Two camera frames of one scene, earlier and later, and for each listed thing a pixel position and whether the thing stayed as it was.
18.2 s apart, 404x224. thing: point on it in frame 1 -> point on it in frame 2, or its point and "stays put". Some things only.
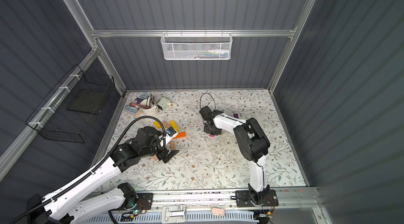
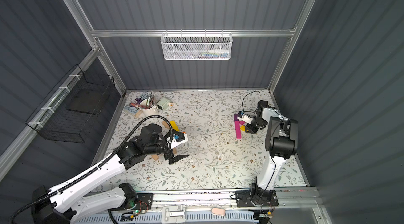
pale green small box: (163, 104) stays put
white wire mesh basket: (197, 46) stays put
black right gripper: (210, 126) -> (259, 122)
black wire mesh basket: (68, 113) stays put
